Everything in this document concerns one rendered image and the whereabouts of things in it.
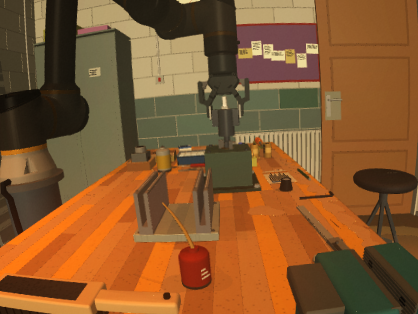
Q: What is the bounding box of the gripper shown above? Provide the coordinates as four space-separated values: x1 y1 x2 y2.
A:
197 73 251 120

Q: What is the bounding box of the green lock body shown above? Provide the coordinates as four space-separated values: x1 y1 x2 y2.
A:
203 143 254 190

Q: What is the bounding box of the black hex key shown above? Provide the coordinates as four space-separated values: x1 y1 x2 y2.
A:
298 190 335 201

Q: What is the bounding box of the purple notice board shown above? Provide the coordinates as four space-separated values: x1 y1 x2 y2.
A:
235 22 321 84

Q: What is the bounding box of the blue parts box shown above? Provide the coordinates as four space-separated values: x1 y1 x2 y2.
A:
176 145 206 166

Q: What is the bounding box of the white radiator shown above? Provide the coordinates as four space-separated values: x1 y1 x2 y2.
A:
233 129 322 183

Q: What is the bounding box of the yellow tin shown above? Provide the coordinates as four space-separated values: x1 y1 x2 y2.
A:
155 146 172 173

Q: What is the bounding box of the beige tray of pins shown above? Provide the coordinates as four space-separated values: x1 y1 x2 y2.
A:
262 170 298 185

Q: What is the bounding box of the grey box with cylinder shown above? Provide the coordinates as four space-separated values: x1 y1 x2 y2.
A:
130 145 152 164

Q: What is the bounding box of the grey metal cabinet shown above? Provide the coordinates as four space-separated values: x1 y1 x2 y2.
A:
34 27 140 203

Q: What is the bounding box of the brown door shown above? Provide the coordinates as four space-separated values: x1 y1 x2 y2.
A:
314 0 418 217

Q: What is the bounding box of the pink box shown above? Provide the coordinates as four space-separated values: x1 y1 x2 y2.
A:
76 24 112 36

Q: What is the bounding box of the grey steel ruler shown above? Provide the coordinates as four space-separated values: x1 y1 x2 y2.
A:
295 204 349 252

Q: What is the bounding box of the red oil can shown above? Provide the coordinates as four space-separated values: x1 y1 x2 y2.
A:
161 201 213 290

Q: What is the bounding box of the black round stool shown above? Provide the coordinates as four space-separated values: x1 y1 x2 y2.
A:
352 167 418 244

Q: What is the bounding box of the tan block with black knob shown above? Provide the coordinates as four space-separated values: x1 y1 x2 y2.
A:
94 288 182 314

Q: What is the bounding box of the green bench vise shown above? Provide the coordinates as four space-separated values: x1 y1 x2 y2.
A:
286 241 418 314

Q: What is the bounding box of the tan block with black pad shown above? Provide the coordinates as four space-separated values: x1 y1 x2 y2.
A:
0 274 107 314

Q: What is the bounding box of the dark grey lock handle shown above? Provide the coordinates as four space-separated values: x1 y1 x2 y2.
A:
211 107 242 150

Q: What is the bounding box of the grey rail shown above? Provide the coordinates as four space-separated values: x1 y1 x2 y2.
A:
192 167 215 234
133 169 170 235

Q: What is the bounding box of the grey door handle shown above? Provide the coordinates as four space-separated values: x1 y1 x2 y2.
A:
324 90 344 121

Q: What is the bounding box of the grey rail base tray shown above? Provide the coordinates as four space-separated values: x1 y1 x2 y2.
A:
133 200 221 243

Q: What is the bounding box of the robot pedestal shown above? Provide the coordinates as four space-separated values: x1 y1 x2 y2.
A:
0 143 65 234

